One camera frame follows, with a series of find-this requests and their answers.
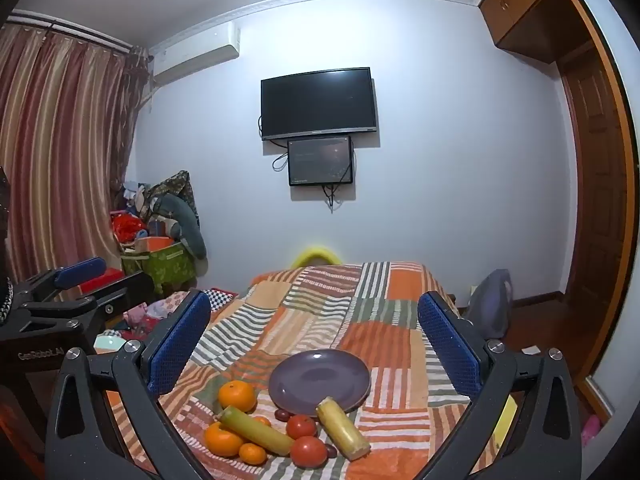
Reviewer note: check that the green sugarcane piece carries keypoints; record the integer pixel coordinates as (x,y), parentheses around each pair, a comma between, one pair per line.
(255,431)

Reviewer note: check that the green storage box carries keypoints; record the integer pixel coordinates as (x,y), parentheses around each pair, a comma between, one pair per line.
(165,267)

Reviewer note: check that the pale teal item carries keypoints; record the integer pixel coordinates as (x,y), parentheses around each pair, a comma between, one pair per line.
(110,342)

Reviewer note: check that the white air conditioner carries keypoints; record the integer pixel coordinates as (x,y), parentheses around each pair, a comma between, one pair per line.
(195,52)

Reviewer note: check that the black wall television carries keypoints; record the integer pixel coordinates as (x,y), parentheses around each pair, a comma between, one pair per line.
(318,104)

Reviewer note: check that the red bag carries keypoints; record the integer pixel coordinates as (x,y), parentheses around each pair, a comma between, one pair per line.
(127,227)

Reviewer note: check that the checkered cloth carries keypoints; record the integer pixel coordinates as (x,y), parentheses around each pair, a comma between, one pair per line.
(222,297)

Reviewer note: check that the purple plate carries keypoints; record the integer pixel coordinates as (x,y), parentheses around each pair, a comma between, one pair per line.
(320,380)

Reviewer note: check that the grey plush toy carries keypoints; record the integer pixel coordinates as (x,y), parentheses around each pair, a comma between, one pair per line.
(187,225)

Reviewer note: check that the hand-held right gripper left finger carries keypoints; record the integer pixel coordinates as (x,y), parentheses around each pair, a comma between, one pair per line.
(180,345)

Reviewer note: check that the small black wall monitor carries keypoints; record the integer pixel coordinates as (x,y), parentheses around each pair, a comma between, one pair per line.
(320,161)

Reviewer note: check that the brown wooden door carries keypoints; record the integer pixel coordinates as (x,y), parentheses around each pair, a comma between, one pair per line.
(597,200)

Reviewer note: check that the small orange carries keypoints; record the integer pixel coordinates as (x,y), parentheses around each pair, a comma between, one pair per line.
(261,420)
(252,453)

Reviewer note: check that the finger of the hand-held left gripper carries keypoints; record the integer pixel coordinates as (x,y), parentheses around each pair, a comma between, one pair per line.
(125,291)
(80,271)

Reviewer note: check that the striped red curtain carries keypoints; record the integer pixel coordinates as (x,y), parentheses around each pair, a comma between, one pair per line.
(65,150)

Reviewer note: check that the striped patchwork blanket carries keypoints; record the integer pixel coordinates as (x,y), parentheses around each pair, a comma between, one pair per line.
(310,310)

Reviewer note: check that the large orange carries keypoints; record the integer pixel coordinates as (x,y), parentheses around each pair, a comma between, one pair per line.
(237,394)

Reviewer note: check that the wooden overhead cabinet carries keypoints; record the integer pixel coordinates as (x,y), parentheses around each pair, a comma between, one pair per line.
(530,5)

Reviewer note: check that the medium orange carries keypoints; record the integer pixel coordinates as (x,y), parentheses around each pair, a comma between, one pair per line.
(221,440)

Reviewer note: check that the orange box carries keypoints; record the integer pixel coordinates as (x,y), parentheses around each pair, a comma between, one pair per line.
(155,244)

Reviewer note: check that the grey bag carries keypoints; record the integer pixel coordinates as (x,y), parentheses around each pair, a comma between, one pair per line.
(492,305)

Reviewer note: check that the floral quilt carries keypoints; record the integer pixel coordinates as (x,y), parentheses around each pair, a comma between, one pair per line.
(165,307)

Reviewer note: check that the curtain rod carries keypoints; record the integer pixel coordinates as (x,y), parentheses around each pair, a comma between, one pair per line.
(75,27)

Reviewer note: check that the red tomato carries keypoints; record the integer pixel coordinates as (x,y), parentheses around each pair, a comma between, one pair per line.
(308,452)
(301,426)

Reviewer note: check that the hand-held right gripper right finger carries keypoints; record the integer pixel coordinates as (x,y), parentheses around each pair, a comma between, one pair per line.
(447,345)

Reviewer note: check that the dark patterned cloth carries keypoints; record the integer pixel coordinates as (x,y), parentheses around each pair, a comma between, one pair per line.
(172,185)

